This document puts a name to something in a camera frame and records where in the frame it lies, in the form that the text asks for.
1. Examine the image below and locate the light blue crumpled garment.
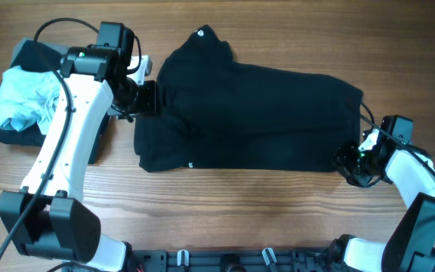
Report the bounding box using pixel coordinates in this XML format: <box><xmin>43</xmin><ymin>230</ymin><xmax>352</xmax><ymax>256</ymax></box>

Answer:
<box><xmin>0</xmin><ymin>66</ymin><xmax>60</xmax><ymax>135</ymax></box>

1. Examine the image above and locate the black t-shirt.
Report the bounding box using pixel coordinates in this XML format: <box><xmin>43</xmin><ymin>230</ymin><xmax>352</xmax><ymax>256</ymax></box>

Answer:
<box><xmin>134</xmin><ymin>25</ymin><xmax>363</xmax><ymax>172</ymax></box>

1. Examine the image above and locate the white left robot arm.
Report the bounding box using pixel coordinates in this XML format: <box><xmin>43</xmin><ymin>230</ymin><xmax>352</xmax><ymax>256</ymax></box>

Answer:
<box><xmin>0</xmin><ymin>48</ymin><xmax>156</xmax><ymax>271</ymax></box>

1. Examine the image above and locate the black folded garment in pile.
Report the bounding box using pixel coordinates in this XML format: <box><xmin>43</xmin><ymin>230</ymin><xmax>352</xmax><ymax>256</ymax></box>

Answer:
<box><xmin>0</xmin><ymin>39</ymin><xmax>60</xmax><ymax>147</ymax></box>

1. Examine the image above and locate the grey folded garment in pile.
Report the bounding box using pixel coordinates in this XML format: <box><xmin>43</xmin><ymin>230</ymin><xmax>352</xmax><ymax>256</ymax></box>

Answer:
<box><xmin>12</xmin><ymin>37</ymin><xmax>69</xmax><ymax>57</ymax></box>

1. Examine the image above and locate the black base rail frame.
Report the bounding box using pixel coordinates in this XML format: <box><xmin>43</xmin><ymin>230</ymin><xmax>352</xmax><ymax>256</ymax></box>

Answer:
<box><xmin>134</xmin><ymin>248</ymin><xmax>352</xmax><ymax>272</ymax></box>

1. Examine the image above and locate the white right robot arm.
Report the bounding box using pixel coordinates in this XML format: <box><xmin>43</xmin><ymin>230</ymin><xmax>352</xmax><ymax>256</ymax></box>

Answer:
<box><xmin>326</xmin><ymin>141</ymin><xmax>435</xmax><ymax>271</ymax></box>

